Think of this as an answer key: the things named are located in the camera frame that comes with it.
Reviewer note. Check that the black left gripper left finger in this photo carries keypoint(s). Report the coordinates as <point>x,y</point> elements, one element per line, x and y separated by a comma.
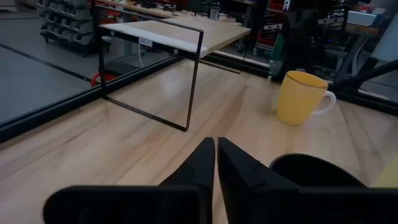
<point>199,174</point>

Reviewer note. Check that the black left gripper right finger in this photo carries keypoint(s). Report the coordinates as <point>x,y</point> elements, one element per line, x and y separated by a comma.
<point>242,186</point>

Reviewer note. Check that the tall black cup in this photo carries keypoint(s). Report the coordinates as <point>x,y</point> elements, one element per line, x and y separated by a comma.
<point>314,171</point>

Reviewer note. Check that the black electronic box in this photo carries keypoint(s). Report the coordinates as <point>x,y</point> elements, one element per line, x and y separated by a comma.
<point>121,67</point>

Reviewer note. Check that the green panel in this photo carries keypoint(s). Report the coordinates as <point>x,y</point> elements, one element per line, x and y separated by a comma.
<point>276,56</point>

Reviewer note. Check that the red tool cabinet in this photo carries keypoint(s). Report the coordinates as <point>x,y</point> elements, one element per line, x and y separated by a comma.
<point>267,28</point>

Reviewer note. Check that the wooden workbench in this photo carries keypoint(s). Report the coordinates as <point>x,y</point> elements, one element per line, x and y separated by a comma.
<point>149,9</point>

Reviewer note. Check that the grey storage bin rack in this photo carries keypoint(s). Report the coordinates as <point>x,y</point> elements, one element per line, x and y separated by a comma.
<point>71,21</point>

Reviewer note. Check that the wooden shelf black metal frame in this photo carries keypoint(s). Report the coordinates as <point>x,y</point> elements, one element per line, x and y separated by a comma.
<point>192,34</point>

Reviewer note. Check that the black table edge rail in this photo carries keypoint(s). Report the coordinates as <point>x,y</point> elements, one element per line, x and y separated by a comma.
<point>46,113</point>

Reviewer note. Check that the black frame strut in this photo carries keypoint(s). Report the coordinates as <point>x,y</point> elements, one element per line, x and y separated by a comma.
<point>367,74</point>

